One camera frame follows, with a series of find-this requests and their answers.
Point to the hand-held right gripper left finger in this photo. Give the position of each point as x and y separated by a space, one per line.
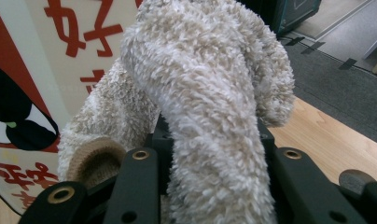
164 155

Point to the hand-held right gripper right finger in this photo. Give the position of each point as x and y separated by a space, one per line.
267 143

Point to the fluffy beige sock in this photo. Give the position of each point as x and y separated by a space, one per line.
208 93

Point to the panda print board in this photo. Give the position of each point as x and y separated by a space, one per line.
37 46

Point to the round dark table grommet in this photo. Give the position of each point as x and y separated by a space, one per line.
353 179

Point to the black floor tape strip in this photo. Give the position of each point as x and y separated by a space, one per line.
295 41
348 63
313 47

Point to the black cabinet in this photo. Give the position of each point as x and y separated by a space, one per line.
289 15

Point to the white panel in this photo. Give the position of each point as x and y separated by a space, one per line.
376 43

